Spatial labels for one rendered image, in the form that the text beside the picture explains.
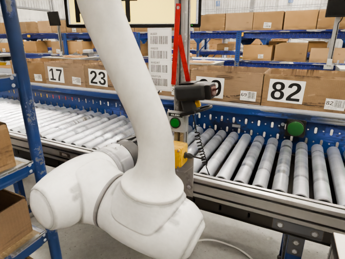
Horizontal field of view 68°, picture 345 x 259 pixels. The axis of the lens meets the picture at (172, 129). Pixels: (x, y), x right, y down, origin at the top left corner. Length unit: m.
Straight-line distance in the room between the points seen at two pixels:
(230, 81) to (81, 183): 1.09
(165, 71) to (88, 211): 0.54
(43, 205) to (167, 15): 0.72
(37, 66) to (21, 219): 1.64
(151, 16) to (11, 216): 0.73
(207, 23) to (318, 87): 5.00
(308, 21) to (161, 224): 5.65
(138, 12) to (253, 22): 5.09
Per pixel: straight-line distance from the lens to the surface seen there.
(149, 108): 0.36
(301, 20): 5.90
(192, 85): 0.77
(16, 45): 0.63
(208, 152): 1.15
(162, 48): 0.86
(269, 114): 1.35
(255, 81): 1.39
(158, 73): 0.87
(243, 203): 0.93
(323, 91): 1.39
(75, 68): 1.97
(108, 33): 0.38
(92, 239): 1.87
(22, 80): 0.64
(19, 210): 0.76
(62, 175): 0.47
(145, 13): 0.98
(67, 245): 1.87
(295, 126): 1.34
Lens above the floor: 1.21
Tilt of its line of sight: 19 degrees down
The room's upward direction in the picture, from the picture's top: straight up
